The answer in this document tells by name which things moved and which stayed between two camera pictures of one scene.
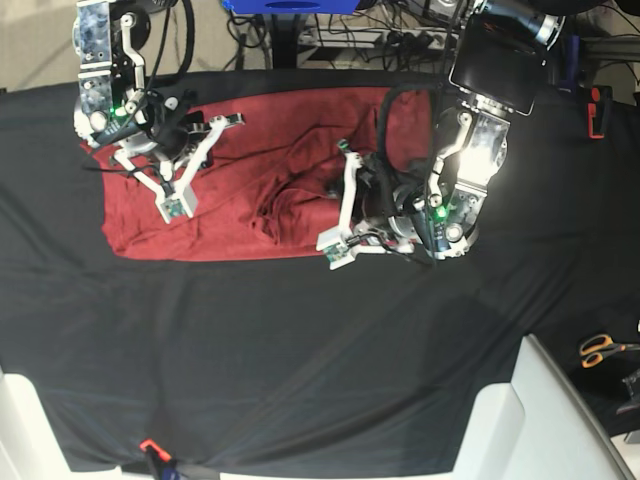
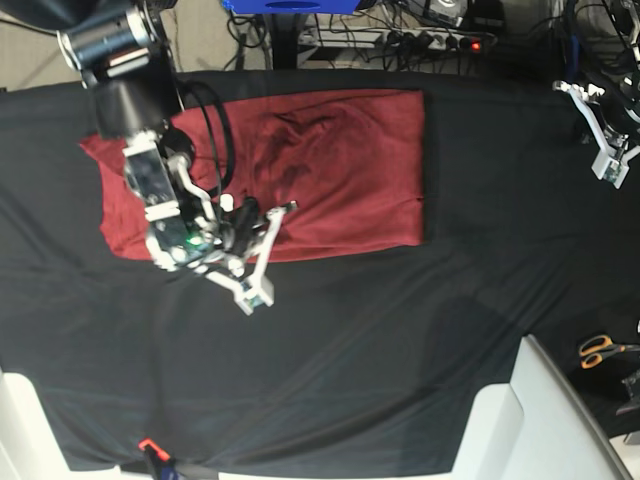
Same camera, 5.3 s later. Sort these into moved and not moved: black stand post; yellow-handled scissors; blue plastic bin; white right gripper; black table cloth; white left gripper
Moved: white left gripper; white right gripper
Not moved: blue plastic bin; black stand post; black table cloth; yellow-handled scissors
